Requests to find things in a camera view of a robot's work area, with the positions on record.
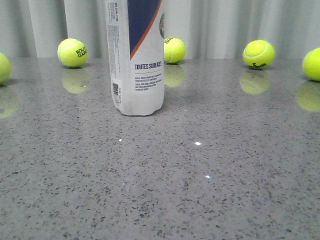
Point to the grey curtain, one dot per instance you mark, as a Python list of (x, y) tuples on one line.
[(210, 29)]

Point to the tennis ball with Roland Garros print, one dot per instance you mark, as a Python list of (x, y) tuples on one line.
[(72, 53)]

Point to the far right tennis ball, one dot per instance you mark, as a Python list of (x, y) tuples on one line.
[(311, 64)]

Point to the white blue tennis ball can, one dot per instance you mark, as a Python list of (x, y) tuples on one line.
[(135, 39)]

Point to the centre tennis ball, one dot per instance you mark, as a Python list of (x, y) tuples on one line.
[(174, 50)]

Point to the far left tennis ball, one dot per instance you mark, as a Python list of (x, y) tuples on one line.
[(5, 68)]

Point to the right tennis ball with Wilson print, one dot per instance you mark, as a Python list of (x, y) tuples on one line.
[(258, 54)]

